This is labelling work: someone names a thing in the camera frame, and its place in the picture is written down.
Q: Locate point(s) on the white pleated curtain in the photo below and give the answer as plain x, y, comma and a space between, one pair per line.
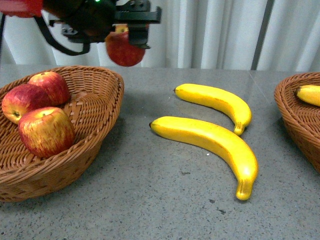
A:
265, 35

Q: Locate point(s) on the red yellow large apple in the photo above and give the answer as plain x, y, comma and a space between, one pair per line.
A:
46, 131

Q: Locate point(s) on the red apple lying sideways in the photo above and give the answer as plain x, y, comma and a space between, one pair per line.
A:
23, 99

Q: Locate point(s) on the yellow banana in right basket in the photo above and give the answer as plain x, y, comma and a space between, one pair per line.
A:
309, 94

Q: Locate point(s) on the red black left robot arm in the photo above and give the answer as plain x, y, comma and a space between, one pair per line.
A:
38, 10

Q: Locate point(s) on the far yellow banana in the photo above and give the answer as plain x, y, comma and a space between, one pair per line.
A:
219, 99

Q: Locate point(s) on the near yellow banana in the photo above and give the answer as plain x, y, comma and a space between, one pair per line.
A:
216, 139

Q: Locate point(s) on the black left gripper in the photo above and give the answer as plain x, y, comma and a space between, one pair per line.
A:
90, 21

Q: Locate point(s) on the dark red small apple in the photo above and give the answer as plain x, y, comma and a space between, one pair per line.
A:
119, 50

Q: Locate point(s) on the right brown wicker basket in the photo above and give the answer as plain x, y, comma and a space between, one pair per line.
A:
301, 119

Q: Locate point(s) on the left brown wicker basket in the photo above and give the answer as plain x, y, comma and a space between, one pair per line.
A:
94, 107

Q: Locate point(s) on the red apple at basket back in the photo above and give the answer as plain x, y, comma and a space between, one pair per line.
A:
54, 85

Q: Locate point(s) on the brown wicker basket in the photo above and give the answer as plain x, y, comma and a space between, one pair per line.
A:
94, 107
301, 119

